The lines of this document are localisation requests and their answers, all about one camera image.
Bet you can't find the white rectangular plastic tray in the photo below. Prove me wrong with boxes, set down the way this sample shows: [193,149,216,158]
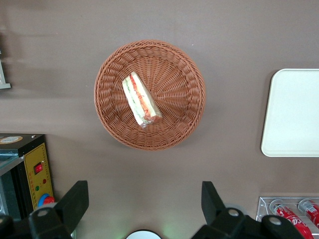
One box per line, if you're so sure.
[260,68,319,158]

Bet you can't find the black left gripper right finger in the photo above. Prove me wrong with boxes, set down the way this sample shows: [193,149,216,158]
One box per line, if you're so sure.
[191,181,305,239]

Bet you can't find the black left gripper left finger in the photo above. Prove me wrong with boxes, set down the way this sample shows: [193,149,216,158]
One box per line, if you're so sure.
[0,180,90,239]

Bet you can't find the red soda bottles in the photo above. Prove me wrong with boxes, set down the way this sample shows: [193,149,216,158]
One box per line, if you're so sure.
[270,203,314,239]

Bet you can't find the plastic-wrapped triangle sandwich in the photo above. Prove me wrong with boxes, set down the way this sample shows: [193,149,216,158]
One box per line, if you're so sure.
[121,71,162,129]

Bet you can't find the white round disc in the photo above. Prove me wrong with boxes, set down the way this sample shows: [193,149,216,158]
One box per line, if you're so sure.
[125,229,162,239]

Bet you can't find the black appliance with yellow panel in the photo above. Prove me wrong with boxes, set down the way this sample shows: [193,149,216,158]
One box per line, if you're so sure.
[0,133,56,220]

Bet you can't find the red cola can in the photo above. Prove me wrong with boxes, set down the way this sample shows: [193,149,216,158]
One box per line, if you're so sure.
[298,199,319,229]

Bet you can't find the clear acrylic can rack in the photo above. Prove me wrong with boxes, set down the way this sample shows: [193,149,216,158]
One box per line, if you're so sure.
[255,196,319,239]

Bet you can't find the round brown wicker basket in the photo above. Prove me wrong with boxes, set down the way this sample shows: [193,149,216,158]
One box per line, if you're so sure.
[93,39,207,151]

